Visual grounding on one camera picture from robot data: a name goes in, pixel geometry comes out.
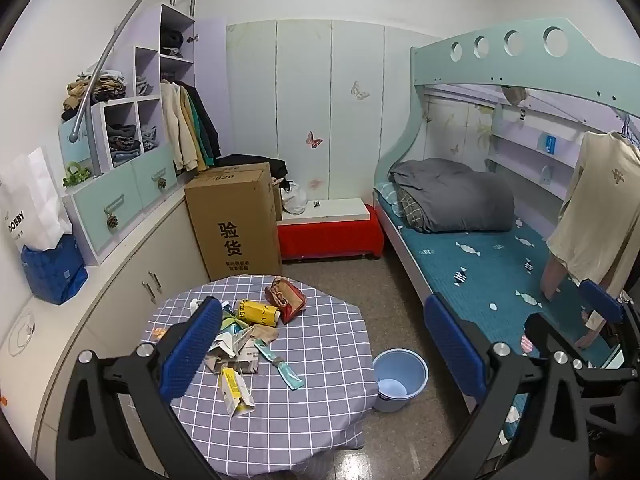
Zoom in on grey duvet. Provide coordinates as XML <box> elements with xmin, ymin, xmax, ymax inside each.
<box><xmin>389</xmin><ymin>158</ymin><xmax>516</xmax><ymax>233</ymax></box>

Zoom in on grey metal handrail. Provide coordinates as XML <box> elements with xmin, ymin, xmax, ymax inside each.
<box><xmin>69</xmin><ymin>0</ymin><xmax>202</xmax><ymax>143</ymax></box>

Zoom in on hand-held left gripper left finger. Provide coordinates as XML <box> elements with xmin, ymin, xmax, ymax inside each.
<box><xmin>56</xmin><ymin>296</ymin><xmax>223</xmax><ymax>480</ymax></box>

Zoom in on teal bunk bed frame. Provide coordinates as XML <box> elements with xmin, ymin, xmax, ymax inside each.
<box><xmin>372</xmin><ymin>17</ymin><xmax>640</xmax><ymax>411</ymax></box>

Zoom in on large cardboard box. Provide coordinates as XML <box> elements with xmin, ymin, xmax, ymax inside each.
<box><xmin>184</xmin><ymin>162</ymin><xmax>283</xmax><ymax>282</ymax></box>

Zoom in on teal printed bed sheet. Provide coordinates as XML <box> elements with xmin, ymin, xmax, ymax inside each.
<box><xmin>375</xmin><ymin>182</ymin><xmax>626</xmax><ymax>456</ymax></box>

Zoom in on white plastic bag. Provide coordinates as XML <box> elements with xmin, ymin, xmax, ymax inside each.
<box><xmin>280</xmin><ymin>180</ymin><xmax>308</xmax><ymax>215</ymax></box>

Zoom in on brown paper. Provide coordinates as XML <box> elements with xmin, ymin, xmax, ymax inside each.
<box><xmin>240</xmin><ymin>324</ymin><xmax>280</xmax><ymax>348</ymax></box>

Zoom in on green plant ornament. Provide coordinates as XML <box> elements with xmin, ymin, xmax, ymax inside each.
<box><xmin>62</xmin><ymin>161</ymin><xmax>92</xmax><ymax>188</ymax></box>

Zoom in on pink hanging garment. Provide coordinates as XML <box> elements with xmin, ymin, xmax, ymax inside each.
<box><xmin>540</xmin><ymin>252</ymin><xmax>608</xmax><ymax>351</ymax></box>

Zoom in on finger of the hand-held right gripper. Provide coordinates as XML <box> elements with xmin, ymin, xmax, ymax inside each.
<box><xmin>524</xmin><ymin>312</ymin><xmax>623</xmax><ymax>368</ymax></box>
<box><xmin>579</xmin><ymin>279</ymin><xmax>628</xmax><ymax>333</ymax></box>

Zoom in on light blue pillow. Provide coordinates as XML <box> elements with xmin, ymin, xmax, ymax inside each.
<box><xmin>376</xmin><ymin>182</ymin><xmax>401</xmax><ymax>217</ymax></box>

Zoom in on red snack wrapper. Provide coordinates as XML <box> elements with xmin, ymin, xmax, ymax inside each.
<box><xmin>265</xmin><ymin>277</ymin><xmax>307</xmax><ymax>325</ymax></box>

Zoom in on green wrapper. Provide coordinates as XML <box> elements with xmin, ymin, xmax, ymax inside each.
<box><xmin>220</xmin><ymin>305</ymin><xmax>251</xmax><ymax>346</ymax></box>

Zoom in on folded dark jeans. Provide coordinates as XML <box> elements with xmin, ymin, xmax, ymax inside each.
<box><xmin>107</xmin><ymin>124</ymin><xmax>142</xmax><ymax>163</ymax></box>

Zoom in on white paper bag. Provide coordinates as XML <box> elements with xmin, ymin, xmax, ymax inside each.
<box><xmin>0</xmin><ymin>147</ymin><xmax>73</xmax><ymax>253</ymax></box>

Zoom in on grey crumpled newspaper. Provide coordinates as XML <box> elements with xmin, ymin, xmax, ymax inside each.
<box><xmin>205</xmin><ymin>340</ymin><xmax>261</xmax><ymax>376</ymax></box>

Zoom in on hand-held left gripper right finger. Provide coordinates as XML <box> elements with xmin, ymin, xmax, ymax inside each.
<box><xmin>424</xmin><ymin>292</ymin><xmax>608</xmax><ymax>480</ymax></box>

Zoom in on white cubby shelf unit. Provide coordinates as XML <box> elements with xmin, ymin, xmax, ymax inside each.
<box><xmin>59</xmin><ymin>4</ymin><xmax>228</xmax><ymax>267</ymax></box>

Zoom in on teal long wrapper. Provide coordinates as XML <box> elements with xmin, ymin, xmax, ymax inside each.
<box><xmin>254</xmin><ymin>340</ymin><xmax>305</xmax><ymax>391</ymax></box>

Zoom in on pile of folded clothes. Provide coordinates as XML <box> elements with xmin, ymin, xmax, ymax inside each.
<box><xmin>62</xmin><ymin>67</ymin><xmax>126</xmax><ymax>111</ymax></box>

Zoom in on white board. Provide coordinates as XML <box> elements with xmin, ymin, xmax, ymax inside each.
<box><xmin>280</xmin><ymin>198</ymin><xmax>371</xmax><ymax>222</ymax></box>

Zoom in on yellow white carton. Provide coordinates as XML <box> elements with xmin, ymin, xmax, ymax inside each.
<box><xmin>218</xmin><ymin>367</ymin><xmax>256</xmax><ymax>417</ymax></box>

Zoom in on black cloth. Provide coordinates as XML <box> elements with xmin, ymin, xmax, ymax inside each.
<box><xmin>215</xmin><ymin>154</ymin><xmax>288</xmax><ymax>181</ymax></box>

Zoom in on small clear trash bin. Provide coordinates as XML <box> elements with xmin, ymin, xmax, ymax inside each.
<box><xmin>372</xmin><ymin>349</ymin><xmax>430</xmax><ymax>413</ymax></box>

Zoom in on teal hanging garment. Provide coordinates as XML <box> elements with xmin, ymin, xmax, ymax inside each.
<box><xmin>187</xmin><ymin>87</ymin><xmax>213</xmax><ymax>166</ymax></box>

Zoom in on cream hanging shirt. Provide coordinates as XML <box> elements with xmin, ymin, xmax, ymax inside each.
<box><xmin>546</xmin><ymin>131</ymin><xmax>640</xmax><ymax>293</ymax></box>

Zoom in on black folded clothes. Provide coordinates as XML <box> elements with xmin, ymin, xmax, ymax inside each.
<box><xmin>160</xmin><ymin>30</ymin><xmax>185</xmax><ymax>56</ymax></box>

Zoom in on grey checked tablecloth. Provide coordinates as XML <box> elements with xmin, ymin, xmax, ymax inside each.
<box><xmin>141</xmin><ymin>275</ymin><xmax>378</xmax><ymax>480</ymax></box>

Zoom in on cream low cabinet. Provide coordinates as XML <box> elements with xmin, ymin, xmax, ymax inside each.
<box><xmin>0</xmin><ymin>187</ymin><xmax>211</xmax><ymax>480</ymax></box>

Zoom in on white torn wrapper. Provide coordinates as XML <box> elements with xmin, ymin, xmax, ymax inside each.
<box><xmin>212</xmin><ymin>330</ymin><xmax>251</xmax><ymax>361</ymax></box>

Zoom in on black hanging jacket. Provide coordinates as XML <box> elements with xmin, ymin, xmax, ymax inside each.
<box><xmin>192</xmin><ymin>85</ymin><xmax>222</xmax><ymax>161</ymax></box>

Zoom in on red covered bench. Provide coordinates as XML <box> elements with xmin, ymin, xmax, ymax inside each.
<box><xmin>277</xmin><ymin>204</ymin><xmax>385</xmax><ymax>262</ymax></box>

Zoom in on blue bag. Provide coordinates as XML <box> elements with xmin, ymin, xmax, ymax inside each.
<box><xmin>21</xmin><ymin>235</ymin><xmax>89</xmax><ymax>306</ymax></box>

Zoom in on dark checked pillow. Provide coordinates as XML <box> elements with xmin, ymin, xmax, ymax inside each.
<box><xmin>397</xmin><ymin>187</ymin><xmax>431</xmax><ymax>231</ymax></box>

